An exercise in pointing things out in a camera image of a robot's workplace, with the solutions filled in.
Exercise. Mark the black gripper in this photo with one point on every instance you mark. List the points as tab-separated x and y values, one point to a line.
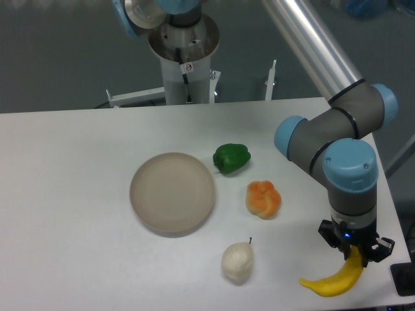
344	230

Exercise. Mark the yellow banana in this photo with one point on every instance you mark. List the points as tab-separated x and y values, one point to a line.
340	282

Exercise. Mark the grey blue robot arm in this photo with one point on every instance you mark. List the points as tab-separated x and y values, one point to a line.
330	147

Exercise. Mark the black device at edge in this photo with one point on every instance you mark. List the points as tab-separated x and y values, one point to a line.
403	277

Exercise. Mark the orange bread roll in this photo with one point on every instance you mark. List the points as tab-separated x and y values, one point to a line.
263	199

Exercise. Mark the white pear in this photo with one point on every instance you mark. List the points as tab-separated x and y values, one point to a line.
237	262

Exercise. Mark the green bell pepper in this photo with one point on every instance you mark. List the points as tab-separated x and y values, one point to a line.
230	157

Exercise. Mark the beige round plate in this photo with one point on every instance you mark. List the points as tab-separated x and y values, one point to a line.
173	193

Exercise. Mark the grey metal frame leg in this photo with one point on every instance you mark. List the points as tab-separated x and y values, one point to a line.
403	154

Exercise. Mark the white metal bracket right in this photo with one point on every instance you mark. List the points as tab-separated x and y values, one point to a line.
270	81

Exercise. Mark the white metal bracket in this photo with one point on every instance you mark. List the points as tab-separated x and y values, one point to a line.
270	81
137	97

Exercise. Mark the white metal bracket left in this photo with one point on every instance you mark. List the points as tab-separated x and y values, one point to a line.
137	97

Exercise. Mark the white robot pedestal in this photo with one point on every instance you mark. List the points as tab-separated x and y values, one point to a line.
185	59

